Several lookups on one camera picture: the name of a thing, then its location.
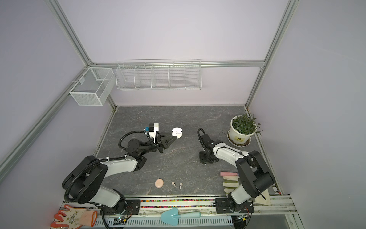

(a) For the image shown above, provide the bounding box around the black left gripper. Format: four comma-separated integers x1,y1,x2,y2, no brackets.
140,132,177,156

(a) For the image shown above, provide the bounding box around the white earbud charging case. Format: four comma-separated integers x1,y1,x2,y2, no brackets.
172,127,183,138

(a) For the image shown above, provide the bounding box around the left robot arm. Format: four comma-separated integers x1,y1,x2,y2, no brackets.
62,127,183,214

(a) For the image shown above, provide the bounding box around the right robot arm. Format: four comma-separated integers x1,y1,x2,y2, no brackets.
197,128,275,212

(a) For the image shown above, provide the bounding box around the pink earbud charging case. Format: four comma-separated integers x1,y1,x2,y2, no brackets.
154,178,164,189

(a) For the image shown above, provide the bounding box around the purple pink garden trowel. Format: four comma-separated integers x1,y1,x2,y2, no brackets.
220,171,239,177

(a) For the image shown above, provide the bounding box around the potted green plant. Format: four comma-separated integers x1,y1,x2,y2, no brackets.
227,114,262,148

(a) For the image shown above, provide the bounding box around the teal garden trowel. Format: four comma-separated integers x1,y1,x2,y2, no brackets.
161,208,201,226

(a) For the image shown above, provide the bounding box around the white mesh box basket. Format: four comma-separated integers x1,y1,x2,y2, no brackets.
70,67,116,106

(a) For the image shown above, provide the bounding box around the red white work glove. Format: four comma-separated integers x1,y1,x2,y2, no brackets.
51,204,98,229

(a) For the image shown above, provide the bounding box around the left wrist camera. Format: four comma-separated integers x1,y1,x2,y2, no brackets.
145,123,159,143

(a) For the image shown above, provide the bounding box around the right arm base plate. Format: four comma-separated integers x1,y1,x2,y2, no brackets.
213,198,254,214

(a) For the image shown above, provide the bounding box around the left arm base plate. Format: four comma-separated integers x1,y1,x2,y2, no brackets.
102,199,141,216

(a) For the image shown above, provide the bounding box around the white wire shelf basket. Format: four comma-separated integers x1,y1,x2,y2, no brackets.
115,59,202,90

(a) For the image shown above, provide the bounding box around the white slotted cable duct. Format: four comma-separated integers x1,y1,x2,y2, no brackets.
95,216,234,228

